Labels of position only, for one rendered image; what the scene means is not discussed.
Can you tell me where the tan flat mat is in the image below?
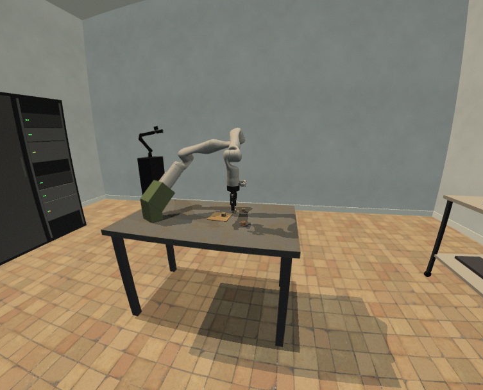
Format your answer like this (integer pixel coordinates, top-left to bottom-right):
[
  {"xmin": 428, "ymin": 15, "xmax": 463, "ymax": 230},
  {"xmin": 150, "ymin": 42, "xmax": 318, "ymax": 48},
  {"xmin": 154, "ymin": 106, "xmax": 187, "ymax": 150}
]
[{"xmin": 207, "ymin": 212, "xmax": 232, "ymax": 222}]

